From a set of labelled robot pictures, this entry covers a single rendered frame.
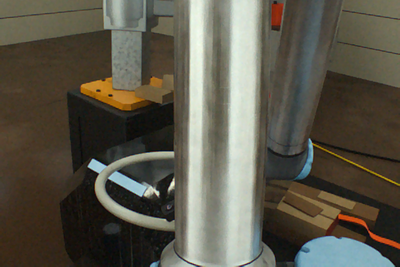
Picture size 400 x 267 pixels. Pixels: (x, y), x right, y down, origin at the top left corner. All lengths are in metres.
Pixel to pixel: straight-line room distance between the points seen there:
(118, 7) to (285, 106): 1.69
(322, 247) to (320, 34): 0.30
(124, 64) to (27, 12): 5.73
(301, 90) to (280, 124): 0.09
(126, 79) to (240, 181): 2.01
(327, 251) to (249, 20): 0.33
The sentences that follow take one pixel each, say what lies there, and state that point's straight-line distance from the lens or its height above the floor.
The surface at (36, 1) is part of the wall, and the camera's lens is 8.08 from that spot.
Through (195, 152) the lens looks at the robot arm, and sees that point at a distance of 0.43.
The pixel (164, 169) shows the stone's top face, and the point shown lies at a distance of 1.50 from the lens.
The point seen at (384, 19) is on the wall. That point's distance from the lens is 6.32.
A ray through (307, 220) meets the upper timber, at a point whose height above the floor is 0.21.
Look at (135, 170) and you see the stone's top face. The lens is 1.50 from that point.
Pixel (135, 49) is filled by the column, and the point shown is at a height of 1.04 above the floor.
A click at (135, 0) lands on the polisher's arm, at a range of 2.23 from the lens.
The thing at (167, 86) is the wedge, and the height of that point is 0.80.
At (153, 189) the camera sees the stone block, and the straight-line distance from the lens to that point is 1.40.
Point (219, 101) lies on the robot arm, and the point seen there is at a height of 1.41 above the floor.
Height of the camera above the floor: 1.55
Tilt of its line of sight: 22 degrees down
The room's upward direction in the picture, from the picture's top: 3 degrees clockwise
